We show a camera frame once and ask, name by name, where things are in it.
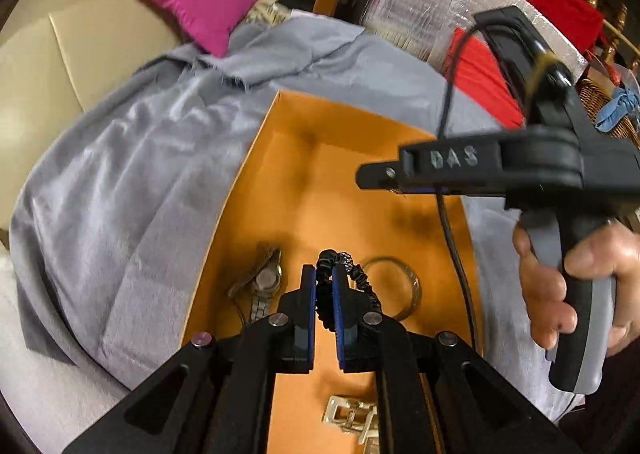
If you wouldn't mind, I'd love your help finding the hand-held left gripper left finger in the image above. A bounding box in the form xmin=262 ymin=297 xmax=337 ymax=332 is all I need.
xmin=60 ymin=264 xmax=318 ymax=454

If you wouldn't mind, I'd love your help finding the floral cloth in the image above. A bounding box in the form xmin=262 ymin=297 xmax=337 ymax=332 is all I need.
xmin=240 ymin=0 xmax=296 ymax=27

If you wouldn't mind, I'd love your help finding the clear bangle ring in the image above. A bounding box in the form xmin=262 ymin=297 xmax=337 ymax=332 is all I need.
xmin=357 ymin=256 xmax=423 ymax=322

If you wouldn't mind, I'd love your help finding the small red cushion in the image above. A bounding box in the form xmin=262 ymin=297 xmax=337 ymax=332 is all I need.
xmin=445 ymin=26 xmax=526 ymax=129

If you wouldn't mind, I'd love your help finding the black cable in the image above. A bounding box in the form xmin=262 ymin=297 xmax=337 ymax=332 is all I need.
xmin=434 ymin=16 xmax=551 ymax=350

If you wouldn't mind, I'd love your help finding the silver metal buckle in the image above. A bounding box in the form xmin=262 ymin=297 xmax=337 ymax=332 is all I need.
xmin=322 ymin=394 xmax=381 ymax=447

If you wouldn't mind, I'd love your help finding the orange box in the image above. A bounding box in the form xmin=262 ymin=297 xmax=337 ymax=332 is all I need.
xmin=182 ymin=88 xmax=488 ymax=454

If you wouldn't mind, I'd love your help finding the person's right hand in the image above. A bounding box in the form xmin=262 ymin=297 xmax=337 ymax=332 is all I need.
xmin=512 ymin=219 xmax=640 ymax=360

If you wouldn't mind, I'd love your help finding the blue cloth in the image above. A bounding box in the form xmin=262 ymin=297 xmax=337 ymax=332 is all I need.
xmin=595 ymin=86 xmax=640 ymax=132

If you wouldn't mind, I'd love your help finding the beige sofa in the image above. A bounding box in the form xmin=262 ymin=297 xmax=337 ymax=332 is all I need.
xmin=0 ymin=0 xmax=196 ymax=235

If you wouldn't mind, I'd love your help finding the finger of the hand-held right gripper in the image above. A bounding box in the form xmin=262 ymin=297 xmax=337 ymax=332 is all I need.
xmin=356 ymin=138 xmax=507 ymax=197

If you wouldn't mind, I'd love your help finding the grey cloth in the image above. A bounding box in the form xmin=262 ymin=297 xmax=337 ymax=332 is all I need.
xmin=7 ymin=14 xmax=586 ymax=422

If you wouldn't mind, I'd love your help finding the wicker basket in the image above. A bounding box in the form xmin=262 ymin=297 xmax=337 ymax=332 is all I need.
xmin=577 ymin=76 xmax=640 ymax=145

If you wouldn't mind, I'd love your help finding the white cloth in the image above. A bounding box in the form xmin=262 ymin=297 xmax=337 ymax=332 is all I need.
xmin=0 ymin=254 xmax=128 ymax=454

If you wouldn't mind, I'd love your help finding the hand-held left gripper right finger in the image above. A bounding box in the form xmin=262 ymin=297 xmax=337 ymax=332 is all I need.
xmin=331 ymin=264 xmax=583 ymax=454

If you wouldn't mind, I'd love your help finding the black beaded scrunchie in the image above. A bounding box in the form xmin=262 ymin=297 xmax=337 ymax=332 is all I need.
xmin=315 ymin=249 xmax=386 ymax=332

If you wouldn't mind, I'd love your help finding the silver wristwatch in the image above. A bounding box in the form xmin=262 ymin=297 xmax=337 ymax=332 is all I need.
xmin=227 ymin=244 xmax=286 ymax=325

